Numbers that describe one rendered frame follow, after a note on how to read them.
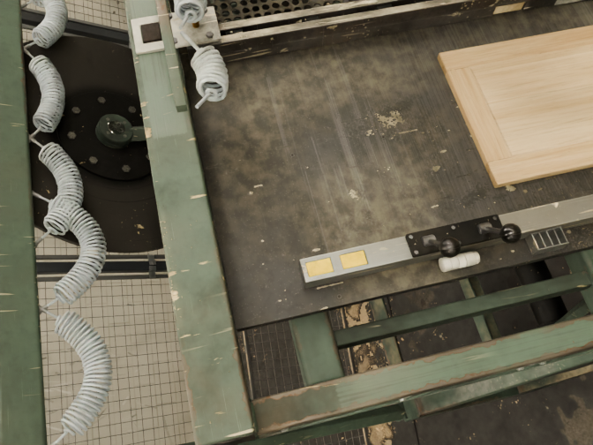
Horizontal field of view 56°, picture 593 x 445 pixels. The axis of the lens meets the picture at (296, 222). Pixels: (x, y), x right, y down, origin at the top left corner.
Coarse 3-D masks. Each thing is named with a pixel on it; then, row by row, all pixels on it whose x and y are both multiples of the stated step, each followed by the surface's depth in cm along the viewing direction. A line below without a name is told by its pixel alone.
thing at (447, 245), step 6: (426, 240) 111; (432, 240) 109; (444, 240) 101; (450, 240) 101; (456, 240) 101; (444, 246) 101; (450, 246) 100; (456, 246) 100; (444, 252) 101; (450, 252) 101; (456, 252) 101
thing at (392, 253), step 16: (528, 208) 117; (544, 208) 117; (560, 208) 117; (576, 208) 117; (592, 208) 118; (528, 224) 116; (544, 224) 116; (560, 224) 116; (576, 224) 119; (400, 240) 113; (496, 240) 115; (320, 256) 112; (336, 256) 112; (368, 256) 112; (384, 256) 112; (400, 256) 112; (432, 256) 114; (304, 272) 110; (336, 272) 110; (352, 272) 111; (368, 272) 113; (304, 288) 113
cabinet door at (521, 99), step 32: (576, 32) 141; (448, 64) 135; (480, 64) 135; (512, 64) 136; (544, 64) 136; (576, 64) 137; (480, 96) 132; (512, 96) 132; (544, 96) 132; (576, 96) 133; (480, 128) 128; (512, 128) 128; (544, 128) 129; (576, 128) 129; (512, 160) 124; (544, 160) 125; (576, 160) 125
